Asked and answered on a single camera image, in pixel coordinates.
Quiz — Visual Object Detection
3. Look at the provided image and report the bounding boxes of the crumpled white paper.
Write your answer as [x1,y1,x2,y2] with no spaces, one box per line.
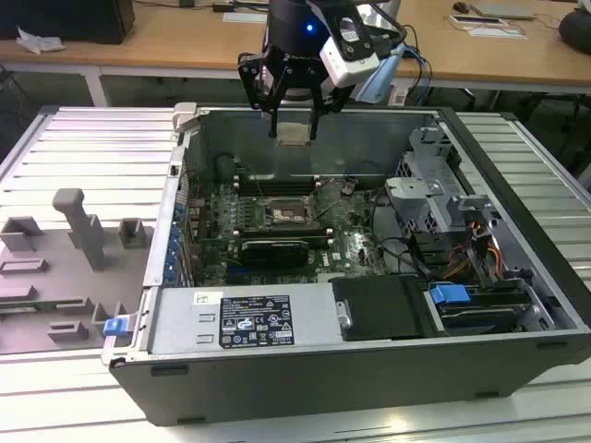
[16,25,66,53]

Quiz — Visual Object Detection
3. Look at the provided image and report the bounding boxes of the pale blue teach pendant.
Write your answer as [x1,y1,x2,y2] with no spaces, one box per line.
[355,45,404,103]

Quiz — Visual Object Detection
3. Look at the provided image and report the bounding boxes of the small square silver CPU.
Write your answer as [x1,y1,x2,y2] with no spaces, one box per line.
[278,122,311,148]

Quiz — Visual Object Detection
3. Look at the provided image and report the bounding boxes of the black plastic drive shroud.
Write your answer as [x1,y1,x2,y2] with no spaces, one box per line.
[331,274,438,342]

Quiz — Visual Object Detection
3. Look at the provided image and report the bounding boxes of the blue cable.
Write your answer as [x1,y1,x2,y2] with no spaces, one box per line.
[400,43,433,107]

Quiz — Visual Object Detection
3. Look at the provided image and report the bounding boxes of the white wrist camera black face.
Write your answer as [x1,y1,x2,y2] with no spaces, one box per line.
[320,17,389,89]

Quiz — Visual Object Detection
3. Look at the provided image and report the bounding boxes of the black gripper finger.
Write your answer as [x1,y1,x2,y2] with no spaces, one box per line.
[238,51,296,139]
[308,68,347,142]

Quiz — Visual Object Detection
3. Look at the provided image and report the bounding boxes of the CPU socket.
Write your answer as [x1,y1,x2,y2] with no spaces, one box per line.
[261,197,309,228]

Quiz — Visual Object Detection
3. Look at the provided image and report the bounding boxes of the black round bag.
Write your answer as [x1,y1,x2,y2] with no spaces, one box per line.
[558,8,591,52]

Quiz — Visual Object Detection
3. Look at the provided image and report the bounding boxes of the black graphics card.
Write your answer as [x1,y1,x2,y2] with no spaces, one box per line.
[239,238,309,268]

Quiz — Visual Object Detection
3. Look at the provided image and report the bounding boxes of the grey parts rack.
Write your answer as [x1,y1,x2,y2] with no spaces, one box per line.
[0,187,156,355]

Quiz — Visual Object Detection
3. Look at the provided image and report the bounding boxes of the black cable in case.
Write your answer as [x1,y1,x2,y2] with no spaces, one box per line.
[368,188,435,282]

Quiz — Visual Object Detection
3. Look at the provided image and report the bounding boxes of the silver power supply with label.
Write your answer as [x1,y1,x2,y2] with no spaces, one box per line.
[147,281,345,356]

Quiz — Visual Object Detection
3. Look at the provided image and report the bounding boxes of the grey laptop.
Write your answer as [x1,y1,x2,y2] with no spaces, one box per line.
[468,0,537,20]

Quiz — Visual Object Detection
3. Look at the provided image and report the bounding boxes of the orange and yellow wires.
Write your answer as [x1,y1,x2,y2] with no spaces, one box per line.
[445,244,502,282]

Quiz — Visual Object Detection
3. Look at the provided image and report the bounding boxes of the open black PC case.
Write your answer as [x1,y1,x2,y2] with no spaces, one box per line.
[100,102,591,428]

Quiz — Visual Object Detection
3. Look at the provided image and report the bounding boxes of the green motherboard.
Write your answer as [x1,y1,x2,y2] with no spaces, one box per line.
[191,177,393,285]

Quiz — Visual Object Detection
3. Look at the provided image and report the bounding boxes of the wooden desk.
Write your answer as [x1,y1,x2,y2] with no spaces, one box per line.
[0,0,591,96]

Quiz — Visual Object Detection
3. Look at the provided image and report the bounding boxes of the white flat device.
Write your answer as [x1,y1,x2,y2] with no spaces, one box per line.
[450,14,504,31]

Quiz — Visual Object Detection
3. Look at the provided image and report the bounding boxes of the metal socket cover frame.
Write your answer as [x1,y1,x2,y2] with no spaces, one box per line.
[305,183,345,221]

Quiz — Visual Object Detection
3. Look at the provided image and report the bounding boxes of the grey metal drive cage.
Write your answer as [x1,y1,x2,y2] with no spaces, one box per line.
[382,126,463,234]

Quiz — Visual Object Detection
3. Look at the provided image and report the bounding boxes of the grey case handle latch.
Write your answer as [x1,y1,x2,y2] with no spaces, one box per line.
[172,102,199,133]

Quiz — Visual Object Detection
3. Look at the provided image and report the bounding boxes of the white paper sheet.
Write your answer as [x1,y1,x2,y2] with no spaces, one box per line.
[470,25,528,42]

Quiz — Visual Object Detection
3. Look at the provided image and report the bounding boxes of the grey metal bay bracket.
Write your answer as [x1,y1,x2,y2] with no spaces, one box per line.
[454,196,555,331]

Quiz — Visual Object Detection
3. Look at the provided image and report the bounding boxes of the black box on desk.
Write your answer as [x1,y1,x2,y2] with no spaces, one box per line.
[0,0,136,45]

